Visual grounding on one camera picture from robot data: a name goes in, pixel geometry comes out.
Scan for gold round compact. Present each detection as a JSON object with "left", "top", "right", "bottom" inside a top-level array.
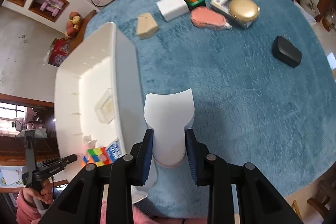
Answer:
[{"left": 228, "top": 0, "right": 260, "bottom": 22}]

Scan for clear plastic box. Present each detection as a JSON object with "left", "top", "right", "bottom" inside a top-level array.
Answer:
[{"left": 94, "top": 89, "right": 115, "bottom": 124}]

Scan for red gift box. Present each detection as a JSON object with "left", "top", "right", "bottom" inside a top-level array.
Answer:
[{"left": 47, "top": 38, "right": 70, "bottom": 67}]

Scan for bowl of apples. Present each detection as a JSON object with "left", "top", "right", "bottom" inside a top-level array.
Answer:
[{"left": 64, "top": 11, "right": 82, "bottom": 38}]

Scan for pink oval case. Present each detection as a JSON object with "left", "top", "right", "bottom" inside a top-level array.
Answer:
[{"left": 190, "top": 6, "right": 232, "bottom": 30}]

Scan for pink sleeve forearm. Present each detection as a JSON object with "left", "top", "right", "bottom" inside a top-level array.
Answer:
[{"left": 16, "top": 189, "right": 41, "bottom": 224}]

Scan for wooden chair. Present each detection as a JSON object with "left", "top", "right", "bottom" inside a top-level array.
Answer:
[{"left": 307, "top": 180, "right": 335, "bottom": 220}]

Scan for white plastic storage bin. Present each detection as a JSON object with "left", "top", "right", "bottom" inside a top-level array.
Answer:
[{"left": 53, "top": 21, "right": 158, "bottom": 204}]

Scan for multicolour puzzle cube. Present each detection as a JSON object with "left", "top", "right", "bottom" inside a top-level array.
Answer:
[{"left": 81, "top": 147, "right": 112, "bottom": 166}]

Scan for left hand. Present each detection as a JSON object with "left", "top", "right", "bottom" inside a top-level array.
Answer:
[{"left": 23, "top": 179, "right": 53, "bottom": 207}]

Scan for white rectangular box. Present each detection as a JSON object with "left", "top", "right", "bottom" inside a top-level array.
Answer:
[{"left": 156, "top": 0, "right": 190, "bottom": 22}]

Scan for pink dumbbells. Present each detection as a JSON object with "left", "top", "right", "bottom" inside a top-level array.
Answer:
[{"left": 40, "top": 0, "right": 65, "bottom": 17}]

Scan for beige angular box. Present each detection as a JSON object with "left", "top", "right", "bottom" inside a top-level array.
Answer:
[{"left": 136, "top": 12, "right": 159, "bottom": 39}]

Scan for white plastic dispenser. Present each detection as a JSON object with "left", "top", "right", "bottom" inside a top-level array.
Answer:
[{"left": 143, "top": 89, "right": 195, "bottom": 168}]

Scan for black power adapter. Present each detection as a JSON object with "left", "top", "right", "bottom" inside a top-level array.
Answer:
[{"left": 272, "top": 36, "right": 302, "bottom": 68}]

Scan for blue plush table cover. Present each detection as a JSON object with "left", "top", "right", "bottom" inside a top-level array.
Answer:
[{"left": 85, "top": 0, "right": 335, "bottom": 196}]

